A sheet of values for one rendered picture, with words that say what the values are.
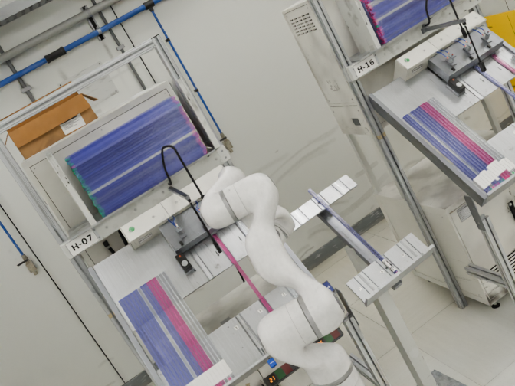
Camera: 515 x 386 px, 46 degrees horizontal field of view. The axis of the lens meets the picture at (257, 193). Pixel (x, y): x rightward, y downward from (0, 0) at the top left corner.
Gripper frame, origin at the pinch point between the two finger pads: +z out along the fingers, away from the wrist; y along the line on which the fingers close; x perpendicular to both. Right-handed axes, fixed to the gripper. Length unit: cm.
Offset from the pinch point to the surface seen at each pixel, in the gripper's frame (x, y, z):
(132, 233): -39, 38, 0
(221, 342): 16.2, 32.9, -1.4
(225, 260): -9.7, 13.4, 3.2
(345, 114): -48, -85, 44
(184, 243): -23.8, 23.4, -0.4
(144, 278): -22.5, 43.5, 5.5
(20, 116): -96, 49, -23
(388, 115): -25, -85, 9
